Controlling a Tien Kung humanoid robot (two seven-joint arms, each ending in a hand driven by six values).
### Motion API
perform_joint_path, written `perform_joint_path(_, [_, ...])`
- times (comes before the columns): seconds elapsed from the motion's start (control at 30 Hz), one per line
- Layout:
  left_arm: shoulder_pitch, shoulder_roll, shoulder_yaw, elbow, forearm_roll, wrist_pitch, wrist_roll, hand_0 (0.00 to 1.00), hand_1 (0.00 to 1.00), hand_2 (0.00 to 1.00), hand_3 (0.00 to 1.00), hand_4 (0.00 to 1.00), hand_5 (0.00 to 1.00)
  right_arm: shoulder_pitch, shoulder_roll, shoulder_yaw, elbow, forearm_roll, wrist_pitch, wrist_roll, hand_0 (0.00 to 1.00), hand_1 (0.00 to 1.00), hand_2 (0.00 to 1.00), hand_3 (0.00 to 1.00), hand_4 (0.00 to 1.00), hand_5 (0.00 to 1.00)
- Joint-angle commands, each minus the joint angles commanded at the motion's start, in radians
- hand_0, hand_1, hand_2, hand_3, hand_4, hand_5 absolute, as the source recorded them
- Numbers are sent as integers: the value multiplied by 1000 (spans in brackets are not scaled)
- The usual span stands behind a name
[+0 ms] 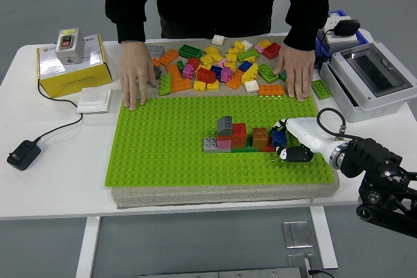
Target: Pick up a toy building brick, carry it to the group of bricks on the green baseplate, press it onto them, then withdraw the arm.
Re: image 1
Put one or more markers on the white square tile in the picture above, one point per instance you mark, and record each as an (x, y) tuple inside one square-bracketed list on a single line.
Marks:
[(251, 86), (217, 40), (246, 43)]

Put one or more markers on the metal floor plate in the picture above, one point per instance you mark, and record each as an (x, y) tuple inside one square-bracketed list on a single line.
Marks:
[(296, 234), (298, 260)]

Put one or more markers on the small orange brick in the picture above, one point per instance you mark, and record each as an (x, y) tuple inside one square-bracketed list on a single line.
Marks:
[(157, 62)]

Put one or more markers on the blue square brick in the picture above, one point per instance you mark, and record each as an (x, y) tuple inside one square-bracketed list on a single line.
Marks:
[(279, 138), (245, 65)]

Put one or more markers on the yellow curved brick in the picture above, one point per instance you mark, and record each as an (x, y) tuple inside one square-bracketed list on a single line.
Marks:
[(249, 73)]

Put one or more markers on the dark green long brick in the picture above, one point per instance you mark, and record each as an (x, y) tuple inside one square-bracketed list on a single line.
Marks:
[(190, 51)]

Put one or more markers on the lime green long brick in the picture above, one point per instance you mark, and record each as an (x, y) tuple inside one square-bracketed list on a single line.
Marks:
[(247, 54), (267, 73), (165, 85)]

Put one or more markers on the grey metal base panel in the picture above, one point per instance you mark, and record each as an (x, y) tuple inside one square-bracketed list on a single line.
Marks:
[(221, 273)]

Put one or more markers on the orange long brick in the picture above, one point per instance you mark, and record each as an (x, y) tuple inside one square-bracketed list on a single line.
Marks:
[(173, 70), (181, 85), (169, 57), (272, 90)]

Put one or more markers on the red square brick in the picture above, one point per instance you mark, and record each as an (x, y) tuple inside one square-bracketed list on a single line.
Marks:
[(193, 62), (239, 130)]

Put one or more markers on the brown square brick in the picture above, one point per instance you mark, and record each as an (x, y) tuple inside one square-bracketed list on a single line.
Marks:
[(260, 137)]

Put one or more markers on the lime green studded baseplate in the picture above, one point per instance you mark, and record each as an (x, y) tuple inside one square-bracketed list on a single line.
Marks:
[(163, 147)]

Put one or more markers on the person's left forearm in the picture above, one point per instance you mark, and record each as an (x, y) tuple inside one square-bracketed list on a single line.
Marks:
[(301, 30)]

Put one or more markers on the grey long brick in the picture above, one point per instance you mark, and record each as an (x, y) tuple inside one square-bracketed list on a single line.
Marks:
[(155, 50)]

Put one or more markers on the small dark green brick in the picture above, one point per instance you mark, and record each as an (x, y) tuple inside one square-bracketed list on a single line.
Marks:
[(180, 65)]

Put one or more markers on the white power socket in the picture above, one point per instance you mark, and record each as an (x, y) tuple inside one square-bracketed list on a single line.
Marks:
[(330, 23)]

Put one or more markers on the blue plastic bin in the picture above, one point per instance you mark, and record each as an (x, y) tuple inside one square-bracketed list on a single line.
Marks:
[(362, 35)]

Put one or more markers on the white table leg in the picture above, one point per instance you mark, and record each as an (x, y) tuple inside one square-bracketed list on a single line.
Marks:
[(322, 235), (88, 248)]

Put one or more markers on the person's left hand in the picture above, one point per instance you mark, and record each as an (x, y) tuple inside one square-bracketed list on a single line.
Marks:
[(298, 69)]

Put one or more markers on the black power adapter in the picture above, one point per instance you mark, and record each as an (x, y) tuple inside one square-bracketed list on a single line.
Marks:
[(23, 155)]

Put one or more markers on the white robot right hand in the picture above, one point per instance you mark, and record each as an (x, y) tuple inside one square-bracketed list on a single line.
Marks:
[(306, 134)]

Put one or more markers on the grey push-button switch box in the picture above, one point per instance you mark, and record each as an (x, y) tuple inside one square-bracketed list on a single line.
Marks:
[(68, 49)]

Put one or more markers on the white wall switch panel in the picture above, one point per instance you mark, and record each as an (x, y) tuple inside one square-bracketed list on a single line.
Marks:
[(94, 100)]

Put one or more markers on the yellow cardboard box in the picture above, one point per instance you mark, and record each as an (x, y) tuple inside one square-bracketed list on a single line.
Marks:
[(78, 79)]

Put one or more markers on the person's right forearm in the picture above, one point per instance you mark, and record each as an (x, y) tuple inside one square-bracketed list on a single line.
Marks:
[(132, 27)]

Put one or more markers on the dark grey sloped brick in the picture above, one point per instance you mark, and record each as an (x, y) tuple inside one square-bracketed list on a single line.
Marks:
[(158, 72)]

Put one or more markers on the white switch plate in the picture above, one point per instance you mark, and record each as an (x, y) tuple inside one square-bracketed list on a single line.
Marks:
[(342, 39)]

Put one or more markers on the grey distribution box clear lid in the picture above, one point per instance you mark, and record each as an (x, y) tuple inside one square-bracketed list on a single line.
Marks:
[(374, 73)]

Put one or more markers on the red-orange flat brick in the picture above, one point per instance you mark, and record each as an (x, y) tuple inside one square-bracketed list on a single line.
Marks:
[(224, 137)]

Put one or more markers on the small pink brick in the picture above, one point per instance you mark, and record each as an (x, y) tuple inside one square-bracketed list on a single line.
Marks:
[(221, 62), (258, 49)]

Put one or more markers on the dark blue brick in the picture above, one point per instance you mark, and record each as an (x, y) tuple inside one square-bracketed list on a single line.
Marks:
[(215, 69)]

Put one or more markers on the black charger plug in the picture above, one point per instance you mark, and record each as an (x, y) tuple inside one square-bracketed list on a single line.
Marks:
[(347, 27)]

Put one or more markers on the person's right hand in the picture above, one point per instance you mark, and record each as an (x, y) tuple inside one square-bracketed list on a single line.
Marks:
[(135, 69)]

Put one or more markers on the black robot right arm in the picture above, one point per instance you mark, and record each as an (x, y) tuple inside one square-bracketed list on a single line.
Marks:
[(371, 157)]

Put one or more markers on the magenta brick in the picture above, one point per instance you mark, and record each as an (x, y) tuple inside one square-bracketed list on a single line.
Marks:
[(188, 71), (225, 74)]

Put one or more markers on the grey low brick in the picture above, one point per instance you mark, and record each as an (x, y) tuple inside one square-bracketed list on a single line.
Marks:
[(210, 145)]

